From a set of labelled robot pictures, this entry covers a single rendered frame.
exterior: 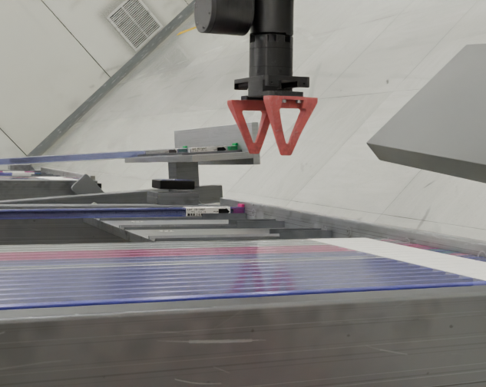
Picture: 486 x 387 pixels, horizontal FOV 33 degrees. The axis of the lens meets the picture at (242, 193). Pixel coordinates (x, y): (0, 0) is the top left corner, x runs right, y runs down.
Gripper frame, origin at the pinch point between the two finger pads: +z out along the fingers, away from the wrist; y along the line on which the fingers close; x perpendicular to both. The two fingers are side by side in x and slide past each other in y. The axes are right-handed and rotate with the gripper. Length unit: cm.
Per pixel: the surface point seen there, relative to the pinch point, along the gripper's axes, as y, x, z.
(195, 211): 1.2, -10.7, 8.0
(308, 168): -178, 101, 10
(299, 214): 16.4, -3.9, 7.2
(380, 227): 32.6, -3.9, 6.9
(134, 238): 16.6, -22.9, 9.1
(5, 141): -749, 60, 5
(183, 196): -7.5, -9.2, 6.8
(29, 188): -84, -18, 10
